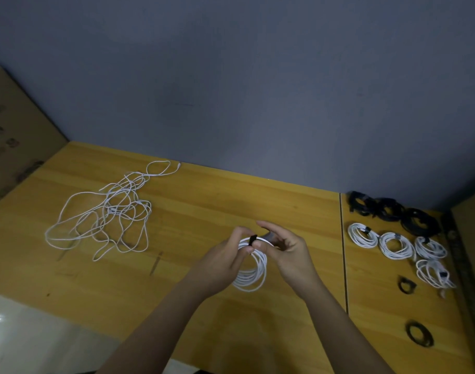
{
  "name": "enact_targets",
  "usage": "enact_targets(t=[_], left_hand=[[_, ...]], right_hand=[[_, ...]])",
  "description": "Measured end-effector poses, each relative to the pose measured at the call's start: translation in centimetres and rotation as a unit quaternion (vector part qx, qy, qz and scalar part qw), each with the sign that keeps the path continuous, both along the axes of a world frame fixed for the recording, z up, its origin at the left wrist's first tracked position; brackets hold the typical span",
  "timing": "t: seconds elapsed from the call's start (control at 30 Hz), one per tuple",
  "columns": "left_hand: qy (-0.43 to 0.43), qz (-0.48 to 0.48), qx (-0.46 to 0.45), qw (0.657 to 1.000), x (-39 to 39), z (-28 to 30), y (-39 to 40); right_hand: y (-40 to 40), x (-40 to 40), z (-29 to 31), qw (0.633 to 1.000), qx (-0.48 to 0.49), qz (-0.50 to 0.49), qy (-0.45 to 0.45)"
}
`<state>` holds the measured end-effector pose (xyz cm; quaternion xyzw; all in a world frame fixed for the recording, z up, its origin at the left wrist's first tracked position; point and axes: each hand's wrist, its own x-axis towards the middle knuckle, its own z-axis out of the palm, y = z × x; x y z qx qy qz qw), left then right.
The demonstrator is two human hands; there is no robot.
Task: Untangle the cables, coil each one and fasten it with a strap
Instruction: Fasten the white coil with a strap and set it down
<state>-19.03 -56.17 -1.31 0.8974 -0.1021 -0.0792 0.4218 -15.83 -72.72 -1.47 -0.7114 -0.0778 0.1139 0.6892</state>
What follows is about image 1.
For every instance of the person's right hand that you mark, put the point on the person's right hand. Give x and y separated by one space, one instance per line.
296 261

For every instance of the person's left hand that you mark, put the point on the person's left hand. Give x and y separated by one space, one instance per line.
218 265

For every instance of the group of black cable ties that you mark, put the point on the group of black cable ties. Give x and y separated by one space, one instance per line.
419 339

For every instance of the person's left forearm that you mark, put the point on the person's left forearm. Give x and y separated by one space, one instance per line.
156 335

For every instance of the person's right forearm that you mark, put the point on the person's right forearm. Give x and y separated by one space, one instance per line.
350 335

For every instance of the cardboard box with black print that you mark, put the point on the cardboard box with black print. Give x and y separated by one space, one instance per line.
473 268

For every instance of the plain brown cardboard box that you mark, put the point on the plain brown cardboard box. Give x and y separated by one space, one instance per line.
15 136

